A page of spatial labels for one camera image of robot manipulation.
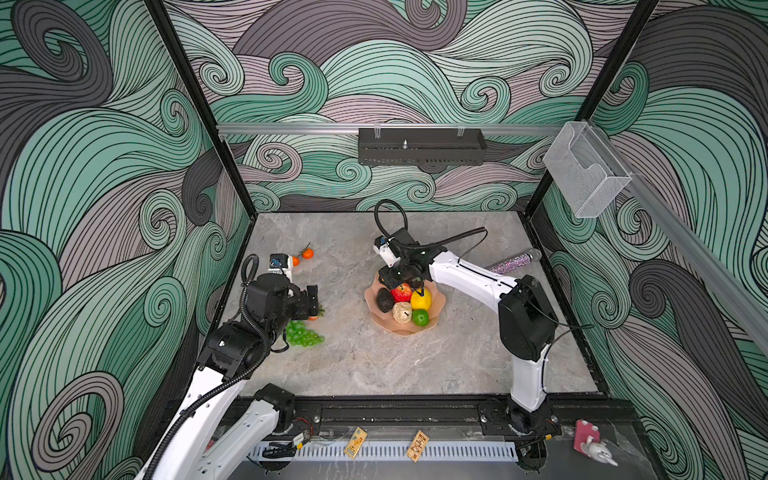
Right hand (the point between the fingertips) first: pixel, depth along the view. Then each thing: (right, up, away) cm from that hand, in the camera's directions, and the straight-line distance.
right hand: (387, 274), depth 90 cm
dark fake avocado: (-1, -7, -3) cm, 8 cm away
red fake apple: (+5, -6, 0) cm, 7 cm away
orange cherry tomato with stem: (-28, +6, +16) cm, 33 cm away
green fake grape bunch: (-26, -17, -5) cm, 32 cm away
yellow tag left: (-8, -37, -21) cm, 44 cm away
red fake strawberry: (-16, -5, -29) cm, 34 cm away
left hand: (-21, 0, -20) cm, 30 cm away
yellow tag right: (+6, -38, -22) cm, 44 cm away
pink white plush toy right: (+45, -35, -23) cm, 62 cm away
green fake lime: (+9, -11, -8) cm, 16 cm away
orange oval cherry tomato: (-32, +3, +13) cm, 35 cm away
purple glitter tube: (+51, +5, +12) cm, 53 cm away
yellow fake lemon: (+10, -8, -1) cm, 13 cm away
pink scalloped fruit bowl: (0, -13, -3) cm, 13 cm away
